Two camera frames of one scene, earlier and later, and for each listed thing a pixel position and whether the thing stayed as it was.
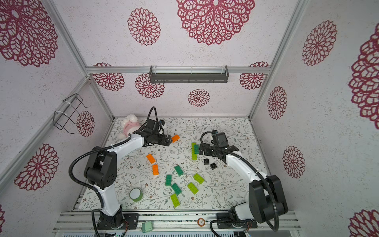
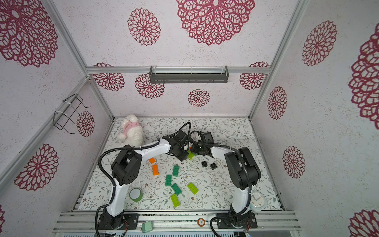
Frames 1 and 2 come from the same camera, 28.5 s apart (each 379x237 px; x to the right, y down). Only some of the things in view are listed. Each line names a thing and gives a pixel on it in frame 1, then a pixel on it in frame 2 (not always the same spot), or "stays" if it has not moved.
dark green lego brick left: [168, 179] stays
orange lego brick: [155, 170] stays
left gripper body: [161, 139] → [181, 154]
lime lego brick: [199, 178] → [190, 155]
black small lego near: [213, 166] stays
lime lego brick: [192, 188] stays
